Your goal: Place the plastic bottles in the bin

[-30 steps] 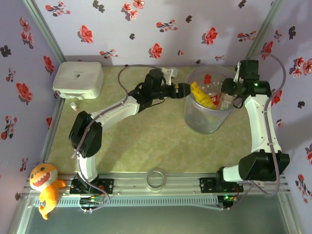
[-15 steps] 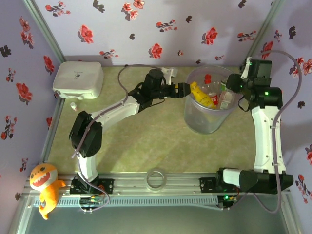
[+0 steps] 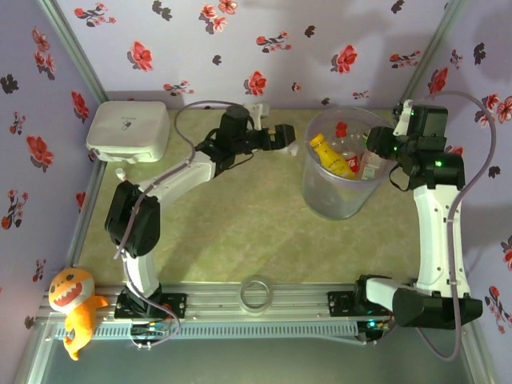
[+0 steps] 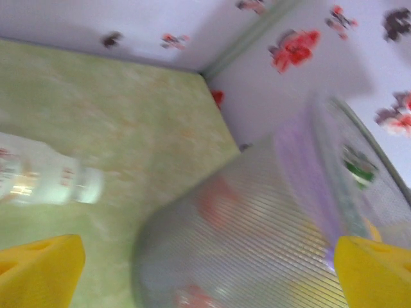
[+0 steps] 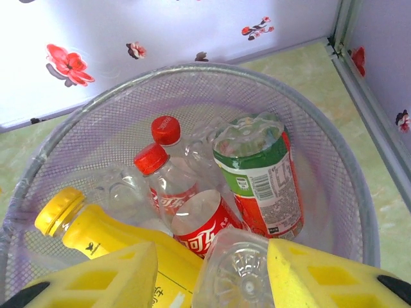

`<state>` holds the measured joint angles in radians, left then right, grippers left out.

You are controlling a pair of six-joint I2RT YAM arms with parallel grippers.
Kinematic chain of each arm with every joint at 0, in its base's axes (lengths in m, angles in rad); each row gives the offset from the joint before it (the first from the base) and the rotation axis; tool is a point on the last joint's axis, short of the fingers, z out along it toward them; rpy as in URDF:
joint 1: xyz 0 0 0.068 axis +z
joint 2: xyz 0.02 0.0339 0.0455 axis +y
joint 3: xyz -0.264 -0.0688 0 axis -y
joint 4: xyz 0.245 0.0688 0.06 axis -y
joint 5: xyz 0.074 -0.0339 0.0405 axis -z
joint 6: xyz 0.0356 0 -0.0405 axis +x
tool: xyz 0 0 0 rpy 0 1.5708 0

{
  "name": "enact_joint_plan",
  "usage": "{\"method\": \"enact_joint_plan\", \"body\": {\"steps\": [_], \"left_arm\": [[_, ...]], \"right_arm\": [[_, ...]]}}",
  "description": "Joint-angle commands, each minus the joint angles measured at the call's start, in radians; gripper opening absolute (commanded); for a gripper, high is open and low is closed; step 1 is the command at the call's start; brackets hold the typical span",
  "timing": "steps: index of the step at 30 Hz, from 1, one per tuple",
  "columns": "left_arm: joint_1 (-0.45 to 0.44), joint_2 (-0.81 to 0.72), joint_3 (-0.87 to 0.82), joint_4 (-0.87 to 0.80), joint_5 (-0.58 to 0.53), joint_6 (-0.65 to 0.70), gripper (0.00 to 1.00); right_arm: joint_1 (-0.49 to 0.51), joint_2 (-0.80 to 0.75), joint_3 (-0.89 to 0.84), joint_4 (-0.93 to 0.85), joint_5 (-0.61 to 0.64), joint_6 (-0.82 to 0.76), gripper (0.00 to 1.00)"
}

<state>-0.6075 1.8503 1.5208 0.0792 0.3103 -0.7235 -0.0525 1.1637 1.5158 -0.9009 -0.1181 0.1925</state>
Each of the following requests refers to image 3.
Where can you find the small clear bottle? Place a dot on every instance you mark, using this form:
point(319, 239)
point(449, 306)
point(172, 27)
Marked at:
point(291, 150)

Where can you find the clear bottle red cola label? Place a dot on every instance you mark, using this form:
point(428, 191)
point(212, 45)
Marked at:
point(352, 162)

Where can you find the yellow plastic bottle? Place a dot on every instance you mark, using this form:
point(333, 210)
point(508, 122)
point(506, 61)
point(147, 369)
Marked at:
point(332, 158)

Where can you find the translucent grey plastic bin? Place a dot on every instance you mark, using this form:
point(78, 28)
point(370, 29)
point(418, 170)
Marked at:
point(340, 200)

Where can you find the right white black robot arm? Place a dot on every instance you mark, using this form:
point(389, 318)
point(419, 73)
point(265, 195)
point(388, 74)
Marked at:
point(436, 240)

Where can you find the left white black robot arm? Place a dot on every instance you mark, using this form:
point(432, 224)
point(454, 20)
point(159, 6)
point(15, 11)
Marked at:
point(140, 276)

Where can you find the white plastic case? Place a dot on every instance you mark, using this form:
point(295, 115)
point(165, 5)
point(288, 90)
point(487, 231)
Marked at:
point(128, 128)

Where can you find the clear tape roll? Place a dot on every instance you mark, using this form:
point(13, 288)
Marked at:
point(245, 304)

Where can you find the orange shark plush toy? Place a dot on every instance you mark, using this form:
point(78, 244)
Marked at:
point(68, 288)

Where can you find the aluminium frame post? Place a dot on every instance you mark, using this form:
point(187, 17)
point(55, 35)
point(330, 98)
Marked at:
point(432, 52)
point(72, 44)

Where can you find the aluminium mounting rail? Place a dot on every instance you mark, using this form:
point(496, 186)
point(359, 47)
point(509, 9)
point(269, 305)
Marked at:
point(300, 300)

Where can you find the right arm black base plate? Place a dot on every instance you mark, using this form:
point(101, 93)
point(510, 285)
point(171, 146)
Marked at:
point(340, 304)

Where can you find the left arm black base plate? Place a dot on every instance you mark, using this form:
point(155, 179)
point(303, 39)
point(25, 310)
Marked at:
point(176, 306)

